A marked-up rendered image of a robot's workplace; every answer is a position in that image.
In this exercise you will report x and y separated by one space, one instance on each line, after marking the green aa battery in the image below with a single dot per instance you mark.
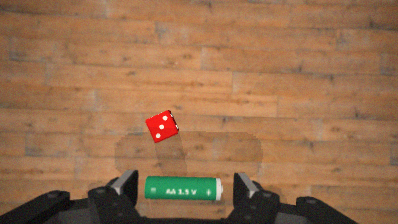
183 188

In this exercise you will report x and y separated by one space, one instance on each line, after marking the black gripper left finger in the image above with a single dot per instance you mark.
107 204

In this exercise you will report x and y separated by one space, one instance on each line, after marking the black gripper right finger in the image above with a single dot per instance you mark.
266 208

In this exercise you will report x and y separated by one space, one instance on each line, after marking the red die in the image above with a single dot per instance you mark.
162 126

